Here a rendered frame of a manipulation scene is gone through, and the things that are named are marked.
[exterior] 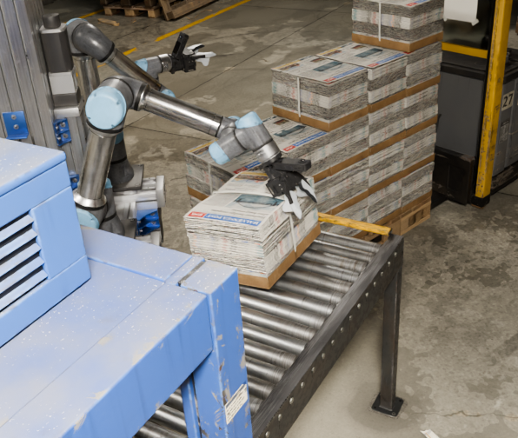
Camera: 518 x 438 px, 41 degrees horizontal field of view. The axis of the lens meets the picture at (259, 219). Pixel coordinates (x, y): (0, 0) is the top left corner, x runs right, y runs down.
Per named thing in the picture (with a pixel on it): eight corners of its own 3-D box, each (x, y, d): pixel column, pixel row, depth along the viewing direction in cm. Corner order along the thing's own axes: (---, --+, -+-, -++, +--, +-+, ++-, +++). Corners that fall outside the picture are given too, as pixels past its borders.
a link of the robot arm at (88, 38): (93, 22, 262) (182, 94, 294) (83, 16, 270) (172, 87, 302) (75, 47, 262) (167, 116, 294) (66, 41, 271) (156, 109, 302)
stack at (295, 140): (200, 298, 357) (181, 150, 316) (349, 214, 423) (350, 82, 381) (249, 331, 331) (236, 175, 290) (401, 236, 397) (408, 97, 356)
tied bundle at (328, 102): (271, 115, 347) (269, 69, 336) (311, 98, 364) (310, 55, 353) (328, 133, 323) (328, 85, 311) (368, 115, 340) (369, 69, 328)
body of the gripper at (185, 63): (189, 63, 315) (165, 69, 310) (189, 46, 310) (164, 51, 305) (197, 69, 310) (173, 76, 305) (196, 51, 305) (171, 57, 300)
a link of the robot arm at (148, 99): (103, 92, 233) (240, 143, 238) (94, 103, 224) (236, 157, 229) (111, 61, 227) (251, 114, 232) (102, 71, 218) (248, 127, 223)
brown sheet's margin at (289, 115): (272, 113, 347) (271, 105, 345) (311, 97, 363) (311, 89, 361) (328, 132, 322) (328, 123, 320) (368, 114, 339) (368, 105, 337)
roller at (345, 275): (245, 244, 252) (240, 241, 248) (367, 275, 231) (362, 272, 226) (241, 257, 251) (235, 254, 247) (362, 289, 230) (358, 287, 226)
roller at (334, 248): (262, 235, 262) (262, 223, 260) (380, 263, 241) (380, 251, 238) (255, 241, 259) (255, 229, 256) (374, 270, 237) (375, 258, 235)
